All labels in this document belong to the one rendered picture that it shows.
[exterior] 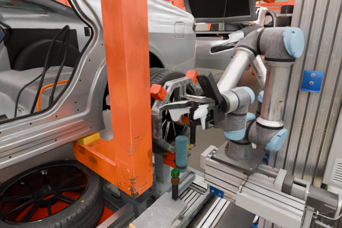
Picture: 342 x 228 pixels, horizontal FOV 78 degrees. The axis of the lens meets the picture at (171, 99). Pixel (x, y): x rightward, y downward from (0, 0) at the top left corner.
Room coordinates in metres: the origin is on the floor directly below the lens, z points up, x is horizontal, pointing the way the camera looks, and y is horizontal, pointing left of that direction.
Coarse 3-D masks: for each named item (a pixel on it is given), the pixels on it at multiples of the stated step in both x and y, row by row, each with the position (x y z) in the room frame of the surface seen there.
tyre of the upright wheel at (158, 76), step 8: (152, 72) 1.52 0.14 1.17; (160, 72) 1.50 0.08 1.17; (168, 72) 1.49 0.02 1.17; (176, 72) 1.55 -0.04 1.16; (152, 80) 1.41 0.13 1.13; (160, 80) 1.40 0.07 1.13; (168, 80) 1.47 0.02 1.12; (152, 104) 1.33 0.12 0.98; (184, 128) 1.65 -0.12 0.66; (152, 144) 1.32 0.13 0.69; (160, 152) 1.39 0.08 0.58
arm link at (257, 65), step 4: (256, 56) 1.58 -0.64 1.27; (256, 60) 1.57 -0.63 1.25; (260, 60) 1.57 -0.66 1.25; (252, 64) 1.58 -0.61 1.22; (256, 64) 1.56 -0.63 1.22; (260, 64) 1.55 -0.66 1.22; (252, 68) 1.58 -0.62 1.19; (256, 68) 1.55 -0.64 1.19; (260, 68) 1.54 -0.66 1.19; (264, 68) 1.54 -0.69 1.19; (256, 72) 1.55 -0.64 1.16; (260, 72) 1.53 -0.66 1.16; (264, 72) 1.53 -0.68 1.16; (256, 76) 1.56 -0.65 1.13; (260, 76) 1.53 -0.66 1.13; (264, 76) 1.51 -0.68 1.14; (260, 80) 1.53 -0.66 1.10; (264, 80) 1.51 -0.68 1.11; (260, 84) 1.54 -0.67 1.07; (264, 84) 1.50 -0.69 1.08
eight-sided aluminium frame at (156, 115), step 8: (176, 80) 1.48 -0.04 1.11; (184, 80) 1.48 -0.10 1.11; (168, 88) 1.36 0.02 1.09; (192, 88) 1.58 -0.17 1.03; (168, 96) 1.34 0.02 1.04; (200, 96) 1.67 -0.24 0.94; (160, 104) 1.29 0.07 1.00; (152, 112) 1.28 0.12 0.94; (160, 112) 1.27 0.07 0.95; (152, 120) 1.28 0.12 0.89; (160, 120) 1.27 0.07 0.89; (152, 128) 1.28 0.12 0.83; (160, 128) 1.27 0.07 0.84; (152, 136) 1.28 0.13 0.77; (160, 136) 1.27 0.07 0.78; (160, 144) 1.26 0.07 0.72; (168, 144) 1.34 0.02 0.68
